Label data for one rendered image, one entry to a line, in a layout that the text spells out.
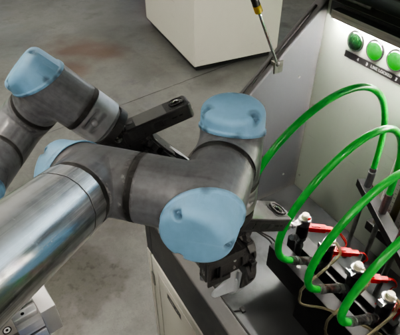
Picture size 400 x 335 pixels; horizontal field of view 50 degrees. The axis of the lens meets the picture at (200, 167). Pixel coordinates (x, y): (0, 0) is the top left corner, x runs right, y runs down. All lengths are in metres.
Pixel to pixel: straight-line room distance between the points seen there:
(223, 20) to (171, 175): 3.45
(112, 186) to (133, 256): 1.91
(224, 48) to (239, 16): 0.30
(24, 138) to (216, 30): 3.25
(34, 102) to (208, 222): 0.35
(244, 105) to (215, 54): 3.44
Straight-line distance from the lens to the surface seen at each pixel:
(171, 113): 0.68
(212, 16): 3.77
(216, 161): 0.43
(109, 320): 2.14
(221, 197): 0.40
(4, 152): 0.64
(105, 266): 2.32
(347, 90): 0.84
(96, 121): 0.64
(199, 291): 1.04
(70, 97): 0.64
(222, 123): 0.46
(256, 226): 0.61
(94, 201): 0.40
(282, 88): 1.20
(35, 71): 0.63
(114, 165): 0.43
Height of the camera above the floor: 1.81
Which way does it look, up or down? 40 degrees down
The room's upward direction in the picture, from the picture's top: straight up
